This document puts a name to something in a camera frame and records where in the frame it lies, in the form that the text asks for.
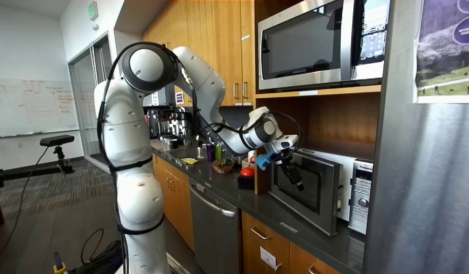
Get black box with red button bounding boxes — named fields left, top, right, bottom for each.
left=237, top=165, right=258, bottom=192

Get black floor cable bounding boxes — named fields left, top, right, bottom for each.
left=80, top=227, right=109, bottom=267

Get poster on refrigerator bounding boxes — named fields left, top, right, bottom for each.
left=412, top=0, right=469, bottom=107

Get green exit sign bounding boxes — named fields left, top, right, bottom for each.
left=87, top=0, right=101, bottom=23

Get wooden wall cabinets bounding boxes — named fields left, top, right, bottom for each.
left=142, top=0, right=258, bottom=109

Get wooden bowl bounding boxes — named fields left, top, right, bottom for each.
left=211, top=159, right=237, bottom=177

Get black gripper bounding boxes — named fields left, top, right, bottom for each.
left=275, top=148, right=308, bottom=194

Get curved dishwasher handle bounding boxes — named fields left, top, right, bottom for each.
left=191, top=186, right=238, bottom=220

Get wooden cabinet under sink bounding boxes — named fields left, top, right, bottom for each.
left=151, top=154, right=197, bottom=253

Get wooden shelf unit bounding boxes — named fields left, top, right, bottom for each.
left=253, top=0, right=384, bottom=160

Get white cabinet label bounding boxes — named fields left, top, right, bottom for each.
left=260, top=246, right=281, bottom=272

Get stainless refrigerator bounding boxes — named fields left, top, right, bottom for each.
left=363, top=0, right=469, bottom=274

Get stainless dishwasher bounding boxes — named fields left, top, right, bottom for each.
left=189, top=177, right=243, bottom=274

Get black stool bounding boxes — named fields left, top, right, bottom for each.
left=39, top=133, right=77, bottom=177

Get whiteboard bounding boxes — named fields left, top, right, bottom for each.
left=0, top=77, right=81, bottom=141

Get small countertop microwave body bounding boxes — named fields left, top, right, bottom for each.
left=295, top=147, right=377, bottom=237

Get large stainless built-in microwave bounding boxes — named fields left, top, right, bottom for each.
left=256, top=0, right=392, bottom=93

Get wooden cabinet drawer front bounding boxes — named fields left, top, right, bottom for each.
left=241, top=211, right=343, bottom=274

